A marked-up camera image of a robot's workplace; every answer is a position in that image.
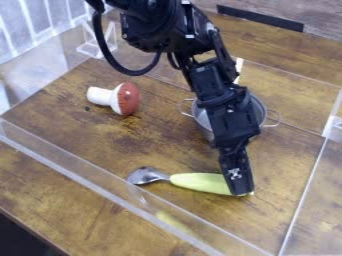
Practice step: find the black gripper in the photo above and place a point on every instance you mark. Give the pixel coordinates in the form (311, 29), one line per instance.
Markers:
(234, 125)

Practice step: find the green handled metal spoon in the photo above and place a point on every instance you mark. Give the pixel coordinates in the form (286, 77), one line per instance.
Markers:
(204, 182)

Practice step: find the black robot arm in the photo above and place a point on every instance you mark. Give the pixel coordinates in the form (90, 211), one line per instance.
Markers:
(172, 28)

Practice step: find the small steel pot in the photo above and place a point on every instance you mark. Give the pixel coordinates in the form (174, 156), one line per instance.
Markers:
(199, 115)

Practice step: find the toy mushroom brown cap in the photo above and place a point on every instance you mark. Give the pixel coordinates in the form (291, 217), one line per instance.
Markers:
(123, 98)

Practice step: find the clear acrylic front barrier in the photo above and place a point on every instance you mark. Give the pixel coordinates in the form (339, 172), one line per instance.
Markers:
(192, 229)

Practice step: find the black strip on table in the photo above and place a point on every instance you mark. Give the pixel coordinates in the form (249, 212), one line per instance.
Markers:
(261, 18)

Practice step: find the clear acrylic triangle stand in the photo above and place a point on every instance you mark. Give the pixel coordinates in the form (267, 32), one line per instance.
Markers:
(90, 47)

